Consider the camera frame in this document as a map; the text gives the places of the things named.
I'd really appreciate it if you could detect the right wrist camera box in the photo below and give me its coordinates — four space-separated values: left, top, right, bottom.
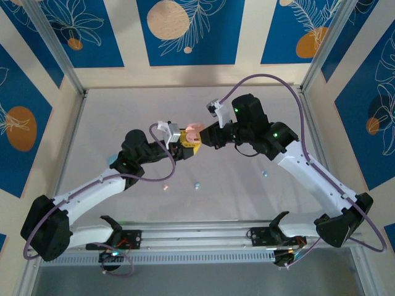
205 97 233 129

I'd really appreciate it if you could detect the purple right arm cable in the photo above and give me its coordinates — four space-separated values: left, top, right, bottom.
218 73 388 269

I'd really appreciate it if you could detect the black controller board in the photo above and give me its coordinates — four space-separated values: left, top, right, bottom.
273 248 302 268
98 249 126 272

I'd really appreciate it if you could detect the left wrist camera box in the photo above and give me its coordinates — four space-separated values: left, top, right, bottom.
156 120 182 152

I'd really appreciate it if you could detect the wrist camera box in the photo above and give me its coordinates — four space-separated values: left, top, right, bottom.
156 120 182 152
205 97 233 129

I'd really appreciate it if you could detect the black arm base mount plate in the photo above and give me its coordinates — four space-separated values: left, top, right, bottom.
249 226 307 247
85 229 143 250

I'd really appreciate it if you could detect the pink earbud charging case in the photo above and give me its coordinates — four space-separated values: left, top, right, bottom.
185 122 207 143

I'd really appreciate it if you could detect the aluminium frame post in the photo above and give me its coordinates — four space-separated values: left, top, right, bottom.
22 0 87 97
301 0 371 93

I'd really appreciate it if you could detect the slotted grey cable duct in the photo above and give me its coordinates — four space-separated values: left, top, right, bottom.
39 250 277 266

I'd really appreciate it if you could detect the aluminium frame leg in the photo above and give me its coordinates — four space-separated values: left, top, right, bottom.
12 254 43 296
350 246 382 296

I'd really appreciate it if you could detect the aluminium table side rail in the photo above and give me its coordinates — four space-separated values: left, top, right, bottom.
44 91 89 229
296 87 348 223

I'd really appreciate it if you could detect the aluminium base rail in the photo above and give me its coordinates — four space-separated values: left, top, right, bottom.
26 220 362 255

